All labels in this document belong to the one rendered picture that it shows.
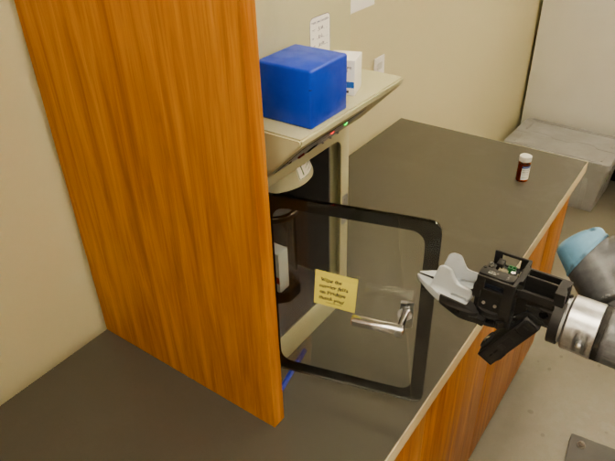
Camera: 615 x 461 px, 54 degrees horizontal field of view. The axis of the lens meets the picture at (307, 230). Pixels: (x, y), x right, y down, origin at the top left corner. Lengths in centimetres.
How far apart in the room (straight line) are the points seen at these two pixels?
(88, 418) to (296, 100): 75
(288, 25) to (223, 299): 47
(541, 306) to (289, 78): 47
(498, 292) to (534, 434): 167
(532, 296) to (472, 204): 104
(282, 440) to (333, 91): 64
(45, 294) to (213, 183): 57
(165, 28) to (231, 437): 73
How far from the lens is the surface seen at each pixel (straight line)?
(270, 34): 97
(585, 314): 84
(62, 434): 129
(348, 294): 104
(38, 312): 138
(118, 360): 139
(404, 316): 102
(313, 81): 89
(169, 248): 109
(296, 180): 114
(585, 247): 96
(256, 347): 107
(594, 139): 396
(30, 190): 127
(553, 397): 264
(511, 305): 85
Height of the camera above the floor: 188
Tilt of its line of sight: 34 degrees down
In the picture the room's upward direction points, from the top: 2 degrees counter-clockwise
